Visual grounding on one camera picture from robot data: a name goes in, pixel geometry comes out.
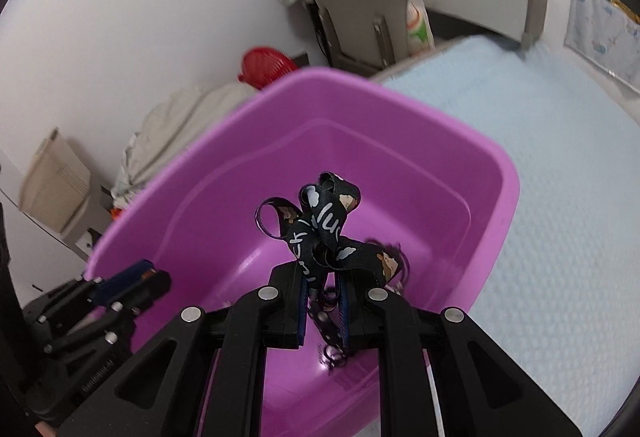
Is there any red plastic colander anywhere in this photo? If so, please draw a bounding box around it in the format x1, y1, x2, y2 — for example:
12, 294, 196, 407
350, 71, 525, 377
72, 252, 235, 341
238, 46, 296, 91

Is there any light blue fleece blanket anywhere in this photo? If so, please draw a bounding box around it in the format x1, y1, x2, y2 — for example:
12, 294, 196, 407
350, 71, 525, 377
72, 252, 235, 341
370, 36, 640, 424

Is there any pile of beige clothes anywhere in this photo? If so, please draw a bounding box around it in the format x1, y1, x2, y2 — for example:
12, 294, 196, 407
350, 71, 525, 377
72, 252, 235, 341
112, 82, 262, 209

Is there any blue printed hanging cloth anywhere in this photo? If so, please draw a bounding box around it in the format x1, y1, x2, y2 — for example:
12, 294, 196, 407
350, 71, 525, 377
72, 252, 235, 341
564, 0, 640, 96

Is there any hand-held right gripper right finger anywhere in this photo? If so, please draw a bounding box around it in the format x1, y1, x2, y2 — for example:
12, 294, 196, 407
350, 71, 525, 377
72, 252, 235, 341
335, 267, 583, 437

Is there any black printed lanyard strap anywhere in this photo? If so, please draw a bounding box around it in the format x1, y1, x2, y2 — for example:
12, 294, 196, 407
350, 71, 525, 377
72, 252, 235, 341
255, 171, 412, 369

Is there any purple plastic basin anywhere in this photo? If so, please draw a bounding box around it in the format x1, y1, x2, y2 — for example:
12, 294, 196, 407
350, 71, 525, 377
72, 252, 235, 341
82, 67, 521, 437

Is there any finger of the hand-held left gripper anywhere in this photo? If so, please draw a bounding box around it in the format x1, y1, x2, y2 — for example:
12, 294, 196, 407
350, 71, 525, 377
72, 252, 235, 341
112, 269, 174, 318
93, 259, 157, 304

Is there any white plastic bag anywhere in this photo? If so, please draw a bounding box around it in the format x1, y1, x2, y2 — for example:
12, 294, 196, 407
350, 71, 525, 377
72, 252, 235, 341
404, 0, 437, 59

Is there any beige paper bag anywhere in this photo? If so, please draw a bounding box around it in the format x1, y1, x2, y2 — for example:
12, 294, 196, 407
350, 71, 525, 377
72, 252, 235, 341
20, 127, 92, 234

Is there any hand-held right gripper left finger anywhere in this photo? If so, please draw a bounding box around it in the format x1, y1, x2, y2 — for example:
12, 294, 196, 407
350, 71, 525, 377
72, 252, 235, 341
57, 262, 307, 437

